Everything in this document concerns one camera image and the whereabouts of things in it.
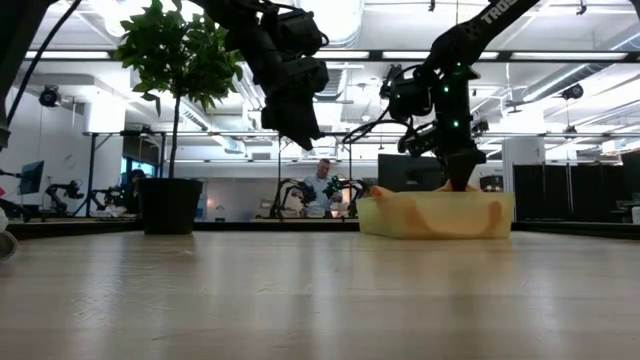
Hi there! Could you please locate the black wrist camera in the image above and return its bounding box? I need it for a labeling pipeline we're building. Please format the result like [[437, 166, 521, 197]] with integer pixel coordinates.
[[285, 56, 331, 97], [397, 121, 442, 157]]

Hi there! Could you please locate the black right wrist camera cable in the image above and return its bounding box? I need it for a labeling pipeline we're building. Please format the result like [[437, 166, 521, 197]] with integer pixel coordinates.
[[342, 107, 416, 146]]

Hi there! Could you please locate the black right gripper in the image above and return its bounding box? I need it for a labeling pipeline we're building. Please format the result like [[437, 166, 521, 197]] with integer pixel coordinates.
[[435, 92, 487, 193]]

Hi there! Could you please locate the person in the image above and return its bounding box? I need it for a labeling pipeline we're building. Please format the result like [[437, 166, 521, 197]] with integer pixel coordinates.
[[302, 158, 345, 218], [125, 168, 150, 216]]

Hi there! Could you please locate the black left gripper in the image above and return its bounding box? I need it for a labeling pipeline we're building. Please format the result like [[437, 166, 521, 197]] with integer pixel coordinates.
[[249, 47, 326, 150]]

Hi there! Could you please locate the silver spiral ventilation duct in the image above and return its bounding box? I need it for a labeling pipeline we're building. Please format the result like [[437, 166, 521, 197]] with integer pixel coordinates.
[[299, 0, 365, 101]]

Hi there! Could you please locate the orange microfiber towel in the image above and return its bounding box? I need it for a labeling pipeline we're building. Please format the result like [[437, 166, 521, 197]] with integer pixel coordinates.
[[367, 180, 504, 236]]

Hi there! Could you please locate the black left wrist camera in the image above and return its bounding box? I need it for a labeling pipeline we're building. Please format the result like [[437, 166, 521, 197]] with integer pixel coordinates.
[[285, 56, 331, 97]]

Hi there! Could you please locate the red shelf unit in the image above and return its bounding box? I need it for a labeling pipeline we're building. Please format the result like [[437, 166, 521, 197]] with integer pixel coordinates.
[[479, 174, 505, 194]]

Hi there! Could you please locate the black overhead crossbar with lights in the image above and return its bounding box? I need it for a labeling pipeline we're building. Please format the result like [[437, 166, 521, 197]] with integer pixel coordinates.
[[22, 48, 640, 64]]

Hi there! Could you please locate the black room divider panel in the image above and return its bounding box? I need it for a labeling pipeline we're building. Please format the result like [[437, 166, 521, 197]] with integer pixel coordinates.
[[513, 162, 640, 224]]

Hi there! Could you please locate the large black monitor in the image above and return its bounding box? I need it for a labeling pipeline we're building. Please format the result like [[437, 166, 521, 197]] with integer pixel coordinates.
[[377, 153, 447, 194]]

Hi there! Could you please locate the green leafy plant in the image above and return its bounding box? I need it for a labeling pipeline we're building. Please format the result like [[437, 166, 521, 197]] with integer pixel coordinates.
[[114, 0, 245, 181]]

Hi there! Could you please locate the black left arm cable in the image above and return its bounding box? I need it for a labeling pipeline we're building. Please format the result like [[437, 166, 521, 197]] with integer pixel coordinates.
[[4, 0, 84, 126]]

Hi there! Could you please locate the small tilted monitor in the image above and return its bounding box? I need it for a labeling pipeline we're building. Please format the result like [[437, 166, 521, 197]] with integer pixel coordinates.
[[18, 160, 45, 196]]

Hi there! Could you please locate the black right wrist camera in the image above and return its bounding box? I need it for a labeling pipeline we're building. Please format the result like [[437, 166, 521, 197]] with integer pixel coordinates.
[[397, 121, 442, 157]]

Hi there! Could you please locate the yellow translucent plastic bin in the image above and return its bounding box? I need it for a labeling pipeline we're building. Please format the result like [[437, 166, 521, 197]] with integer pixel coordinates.
[[355, 191, 516, 240]]

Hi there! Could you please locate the black plant pot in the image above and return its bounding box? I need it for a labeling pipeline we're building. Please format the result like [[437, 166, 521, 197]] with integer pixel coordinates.
[[138, 177, 205, 236]]

